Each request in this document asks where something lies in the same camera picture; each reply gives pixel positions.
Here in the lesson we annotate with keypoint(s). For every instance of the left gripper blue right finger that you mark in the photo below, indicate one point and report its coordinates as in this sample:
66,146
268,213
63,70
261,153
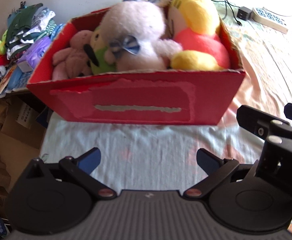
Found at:
208,161

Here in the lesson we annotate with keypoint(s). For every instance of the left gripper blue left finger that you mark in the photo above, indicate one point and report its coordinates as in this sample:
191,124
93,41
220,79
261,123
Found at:
89,161

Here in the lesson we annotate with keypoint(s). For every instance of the white bunny plush toy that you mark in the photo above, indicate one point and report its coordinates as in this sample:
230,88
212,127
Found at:
132,31

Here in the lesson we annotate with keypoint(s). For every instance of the red cardboard box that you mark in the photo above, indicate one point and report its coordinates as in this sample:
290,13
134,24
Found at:
172,97

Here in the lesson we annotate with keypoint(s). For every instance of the cardboard boxes on floor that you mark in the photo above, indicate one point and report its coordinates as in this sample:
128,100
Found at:
20,135

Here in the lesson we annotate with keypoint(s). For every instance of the floral bed sheet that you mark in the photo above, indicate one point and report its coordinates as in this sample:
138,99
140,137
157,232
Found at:
142,157

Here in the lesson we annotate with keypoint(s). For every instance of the white power strip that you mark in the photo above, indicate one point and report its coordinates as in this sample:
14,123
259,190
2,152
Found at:
269,19

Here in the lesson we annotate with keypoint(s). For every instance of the pink teddy bear plush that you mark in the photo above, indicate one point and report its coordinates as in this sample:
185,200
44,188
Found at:
73,61

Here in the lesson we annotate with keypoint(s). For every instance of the blue floral cloth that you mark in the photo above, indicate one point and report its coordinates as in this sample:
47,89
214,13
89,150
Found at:
18,80

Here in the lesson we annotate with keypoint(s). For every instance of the black charger adapter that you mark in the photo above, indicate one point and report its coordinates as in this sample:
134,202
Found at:
244,13

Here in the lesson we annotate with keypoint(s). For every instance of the colourful picture book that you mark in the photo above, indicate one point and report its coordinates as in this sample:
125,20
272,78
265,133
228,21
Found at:
4,82

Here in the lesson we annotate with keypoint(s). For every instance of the purple tissue pack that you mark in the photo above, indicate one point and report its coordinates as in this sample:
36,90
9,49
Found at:
31,58

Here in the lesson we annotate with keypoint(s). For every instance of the green pear plush toy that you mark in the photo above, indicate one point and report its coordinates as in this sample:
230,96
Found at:
95,52

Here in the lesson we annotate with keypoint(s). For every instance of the red white plush toy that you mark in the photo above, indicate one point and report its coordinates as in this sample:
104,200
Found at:
4,62

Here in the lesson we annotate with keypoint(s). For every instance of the yellow tiger plush toy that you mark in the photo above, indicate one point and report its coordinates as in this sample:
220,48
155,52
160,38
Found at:
195,25

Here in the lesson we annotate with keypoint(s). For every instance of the neon green plush toy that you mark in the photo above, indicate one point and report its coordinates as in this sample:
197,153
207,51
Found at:
2,43

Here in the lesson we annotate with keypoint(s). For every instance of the pile of folded clothes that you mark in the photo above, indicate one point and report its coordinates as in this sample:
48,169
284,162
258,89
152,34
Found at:
26,25

